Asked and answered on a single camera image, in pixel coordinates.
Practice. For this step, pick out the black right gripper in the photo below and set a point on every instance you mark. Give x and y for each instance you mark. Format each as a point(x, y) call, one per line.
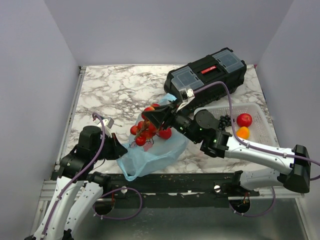
point(166, 114)

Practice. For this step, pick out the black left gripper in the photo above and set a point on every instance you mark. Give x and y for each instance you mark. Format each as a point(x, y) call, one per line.
point(118, 149)

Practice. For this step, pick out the small fake fruit cluster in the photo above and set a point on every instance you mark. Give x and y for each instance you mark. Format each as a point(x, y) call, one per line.
point(144, 131)

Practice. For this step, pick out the dark fake grapes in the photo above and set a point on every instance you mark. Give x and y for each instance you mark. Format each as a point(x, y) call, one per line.
point(224, 122)

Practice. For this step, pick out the yellow fake mango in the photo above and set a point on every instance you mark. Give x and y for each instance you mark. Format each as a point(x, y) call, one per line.
point(243, 132)

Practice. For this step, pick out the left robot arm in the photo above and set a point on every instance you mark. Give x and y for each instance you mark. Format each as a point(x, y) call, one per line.
point(72, 180)

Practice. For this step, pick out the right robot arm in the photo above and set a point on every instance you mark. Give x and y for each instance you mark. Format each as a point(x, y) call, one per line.
point(284, 167)

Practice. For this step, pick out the red fake apple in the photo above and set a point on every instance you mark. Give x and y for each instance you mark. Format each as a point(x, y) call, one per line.
point(244, 120)

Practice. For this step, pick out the black plastic toolbox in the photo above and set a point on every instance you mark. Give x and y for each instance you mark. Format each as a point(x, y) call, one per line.
point(223, 66)

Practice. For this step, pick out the white perforated plastic basket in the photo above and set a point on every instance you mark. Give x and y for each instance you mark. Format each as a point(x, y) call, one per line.
point(260, 130)

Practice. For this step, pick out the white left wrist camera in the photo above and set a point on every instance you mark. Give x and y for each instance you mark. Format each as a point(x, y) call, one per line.
point(108, 123)

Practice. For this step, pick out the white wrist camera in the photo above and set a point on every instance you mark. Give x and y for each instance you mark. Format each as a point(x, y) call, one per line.
point(187, 96)
point(108, 123)

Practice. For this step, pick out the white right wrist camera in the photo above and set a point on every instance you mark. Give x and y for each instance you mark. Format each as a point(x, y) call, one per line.
point(187, 96)

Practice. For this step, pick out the aluminium frame rail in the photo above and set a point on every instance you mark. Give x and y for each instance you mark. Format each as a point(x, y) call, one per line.
point(54, 97)

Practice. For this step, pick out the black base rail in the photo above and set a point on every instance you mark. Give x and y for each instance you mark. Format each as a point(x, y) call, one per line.
point(174, 190)

